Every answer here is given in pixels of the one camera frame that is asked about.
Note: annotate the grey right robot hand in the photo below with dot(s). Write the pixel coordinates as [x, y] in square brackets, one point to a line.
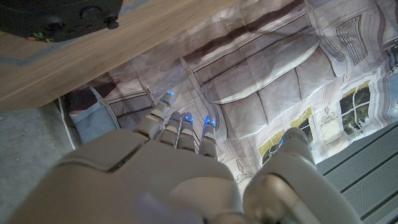
[140, 180]

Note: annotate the black game controller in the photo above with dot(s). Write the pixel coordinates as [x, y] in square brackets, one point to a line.
[56, 18]

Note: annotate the printed living room backdrop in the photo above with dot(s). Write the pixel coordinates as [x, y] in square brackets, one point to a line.
[264, 71]

